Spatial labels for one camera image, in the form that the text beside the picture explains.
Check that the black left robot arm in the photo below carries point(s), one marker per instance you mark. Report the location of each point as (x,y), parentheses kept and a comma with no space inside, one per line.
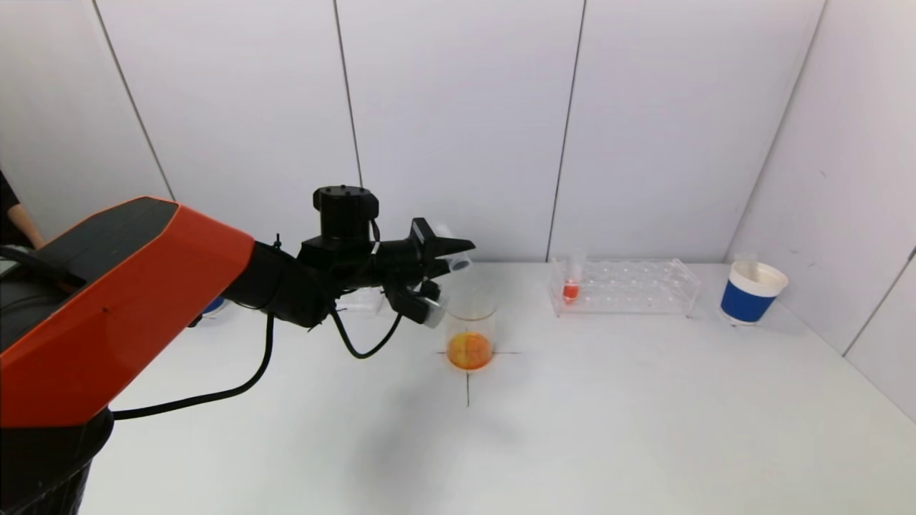
(129,307)

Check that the test tube with yellow pigment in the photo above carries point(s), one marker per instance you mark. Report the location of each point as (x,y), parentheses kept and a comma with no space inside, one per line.
(746,262)

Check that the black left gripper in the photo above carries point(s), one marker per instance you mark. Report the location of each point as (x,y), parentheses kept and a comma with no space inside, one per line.
(421,244)

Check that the clear acrylic test tube rack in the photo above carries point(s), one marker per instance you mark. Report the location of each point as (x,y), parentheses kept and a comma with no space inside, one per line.
(361,300)
(630,290)

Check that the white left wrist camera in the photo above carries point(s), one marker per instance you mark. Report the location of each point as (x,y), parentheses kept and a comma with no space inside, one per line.
(435,312)

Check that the clear glass beaker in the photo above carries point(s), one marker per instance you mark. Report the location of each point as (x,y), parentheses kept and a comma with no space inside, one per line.
(469,350)

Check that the seated person in grey trousers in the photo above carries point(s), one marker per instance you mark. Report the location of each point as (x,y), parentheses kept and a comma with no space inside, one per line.
(6,200)

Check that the person's bare forearm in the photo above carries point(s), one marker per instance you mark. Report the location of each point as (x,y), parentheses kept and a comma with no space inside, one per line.
(25,225)

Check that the test tube with red pigment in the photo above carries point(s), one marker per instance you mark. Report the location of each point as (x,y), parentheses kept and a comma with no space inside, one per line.
(461,266)
(570,291)

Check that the blue and white paper cup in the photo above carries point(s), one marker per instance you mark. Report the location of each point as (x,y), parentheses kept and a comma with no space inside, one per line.
(215,307)
(746,304)

